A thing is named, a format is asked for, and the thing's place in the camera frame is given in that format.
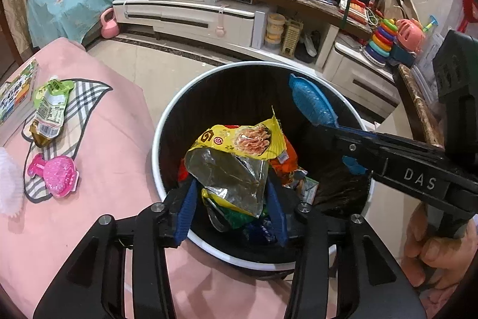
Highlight black bin with white rim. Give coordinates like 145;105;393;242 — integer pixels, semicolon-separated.
151;60;376;271

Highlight green drink pouch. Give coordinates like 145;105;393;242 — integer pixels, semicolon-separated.
29;78;75;148

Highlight white cabinet with brown top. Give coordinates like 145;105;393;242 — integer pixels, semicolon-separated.
112;0;400;110

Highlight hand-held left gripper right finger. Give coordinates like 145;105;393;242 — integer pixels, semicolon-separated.
265;175;426;319

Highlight pink cabinet child lock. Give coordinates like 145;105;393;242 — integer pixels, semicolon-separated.
216;7;226;39

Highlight pink hair clip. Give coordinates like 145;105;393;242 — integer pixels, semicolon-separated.
28;153;80;197

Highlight rainbow stacking ring toy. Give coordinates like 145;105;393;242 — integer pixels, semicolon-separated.
364;18;398;67

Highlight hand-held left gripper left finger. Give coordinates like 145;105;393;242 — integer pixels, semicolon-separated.
33;179;198;319

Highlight person's right hand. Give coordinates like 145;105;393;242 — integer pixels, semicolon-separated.
401;201;478;291

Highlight beige handbag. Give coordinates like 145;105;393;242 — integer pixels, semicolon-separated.
373;0;421;24

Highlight pink blanket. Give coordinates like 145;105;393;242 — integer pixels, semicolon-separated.
0;37;295;319

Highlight yellow round containers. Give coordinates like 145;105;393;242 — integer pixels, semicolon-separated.
264;13;286;48

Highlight clear plastic container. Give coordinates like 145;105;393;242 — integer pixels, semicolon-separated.
414;31;446;91

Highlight yellow grid toy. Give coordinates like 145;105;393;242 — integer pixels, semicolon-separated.
281;20;304;56

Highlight yellow snack bag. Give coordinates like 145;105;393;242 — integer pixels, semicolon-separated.
185;106;288;230

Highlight orange snack bag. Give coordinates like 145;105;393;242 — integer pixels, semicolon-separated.
269;145;305;187

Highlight green white picture box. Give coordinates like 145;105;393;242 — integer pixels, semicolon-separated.
0;57;40;125

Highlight pink ball toy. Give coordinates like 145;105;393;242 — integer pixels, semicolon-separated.
394;19;426;52

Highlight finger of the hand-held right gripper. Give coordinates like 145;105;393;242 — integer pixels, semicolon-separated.
289;73;385;157
341;155;375;178

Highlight pink kettlebell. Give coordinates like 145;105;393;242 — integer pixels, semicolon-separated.
99;8;120;39

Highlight red wall decoration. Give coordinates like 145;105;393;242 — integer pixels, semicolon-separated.
462;0;478;33

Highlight brown marble side table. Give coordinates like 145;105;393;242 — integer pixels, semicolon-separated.
392;63;445;149

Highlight red toy telephone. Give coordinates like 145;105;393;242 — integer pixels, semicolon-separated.
340;0;368;21

